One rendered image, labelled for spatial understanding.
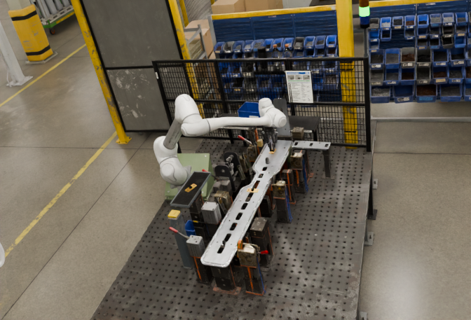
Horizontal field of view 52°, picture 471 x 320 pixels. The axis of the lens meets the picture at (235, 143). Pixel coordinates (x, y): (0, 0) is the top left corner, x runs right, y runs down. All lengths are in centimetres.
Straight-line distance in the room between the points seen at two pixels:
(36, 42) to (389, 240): 826
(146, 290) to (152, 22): 317
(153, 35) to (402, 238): 335
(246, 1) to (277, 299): 574
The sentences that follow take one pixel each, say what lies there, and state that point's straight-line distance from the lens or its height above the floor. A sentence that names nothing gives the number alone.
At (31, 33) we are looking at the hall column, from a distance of 1067.
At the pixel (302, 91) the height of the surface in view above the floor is 126.
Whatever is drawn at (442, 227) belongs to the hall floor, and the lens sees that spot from 454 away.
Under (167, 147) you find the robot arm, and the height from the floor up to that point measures 118.
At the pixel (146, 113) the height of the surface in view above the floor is 42.
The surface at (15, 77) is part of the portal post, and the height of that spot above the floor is 13.
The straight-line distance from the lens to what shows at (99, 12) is 585.
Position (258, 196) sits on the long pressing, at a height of 100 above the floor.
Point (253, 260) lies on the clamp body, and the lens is 288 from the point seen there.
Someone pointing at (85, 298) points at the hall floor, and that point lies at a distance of 453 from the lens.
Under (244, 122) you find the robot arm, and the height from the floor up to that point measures 142.
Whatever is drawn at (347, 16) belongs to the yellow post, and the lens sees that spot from 372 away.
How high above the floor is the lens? 303
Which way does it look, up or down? 31 degrees down
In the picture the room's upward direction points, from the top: 11 degrees counter-clockwise
